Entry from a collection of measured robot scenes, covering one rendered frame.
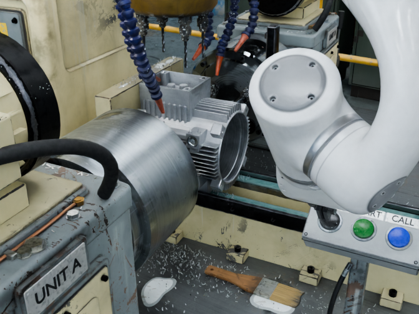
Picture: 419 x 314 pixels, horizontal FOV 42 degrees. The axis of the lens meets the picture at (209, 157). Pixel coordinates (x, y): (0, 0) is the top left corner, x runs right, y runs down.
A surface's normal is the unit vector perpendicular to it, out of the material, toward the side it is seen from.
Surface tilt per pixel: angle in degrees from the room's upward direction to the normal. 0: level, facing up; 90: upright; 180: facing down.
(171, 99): 90
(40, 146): 53
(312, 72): 38
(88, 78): 90
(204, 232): 90
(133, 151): 32
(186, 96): 90
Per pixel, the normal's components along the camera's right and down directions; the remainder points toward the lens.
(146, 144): 0.52, -0.61
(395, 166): 0.33, 0.61
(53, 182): 0.00, -0.89
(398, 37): 0.02, -0.05
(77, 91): 0.90, 0.20
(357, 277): -0.43, 0.41
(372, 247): -0.28, -0.43
